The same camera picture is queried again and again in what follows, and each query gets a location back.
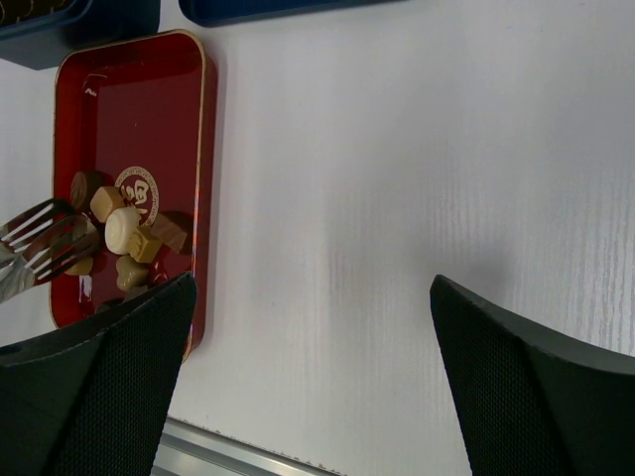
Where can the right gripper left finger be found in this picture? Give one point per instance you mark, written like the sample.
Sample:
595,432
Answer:
92,398

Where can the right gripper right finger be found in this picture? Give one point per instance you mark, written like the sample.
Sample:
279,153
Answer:
531,400

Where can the red lacquer tray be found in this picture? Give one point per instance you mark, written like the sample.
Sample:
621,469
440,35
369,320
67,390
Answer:
142,114

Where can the white oval chocolate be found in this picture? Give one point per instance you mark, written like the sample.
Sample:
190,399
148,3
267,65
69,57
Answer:
119,226

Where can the brown rectangular chocolate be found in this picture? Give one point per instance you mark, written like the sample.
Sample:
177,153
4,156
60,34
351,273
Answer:
175,230

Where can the tan square chocolate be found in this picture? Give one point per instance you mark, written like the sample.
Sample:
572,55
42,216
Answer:
105,200

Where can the dark brown oval chocolate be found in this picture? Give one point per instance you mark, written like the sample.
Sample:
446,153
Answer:
83,188

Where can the dark blue box lid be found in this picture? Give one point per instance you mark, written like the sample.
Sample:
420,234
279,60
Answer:
215,13

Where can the aluminium front rail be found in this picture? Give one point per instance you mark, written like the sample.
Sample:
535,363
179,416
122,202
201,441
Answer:
185,449

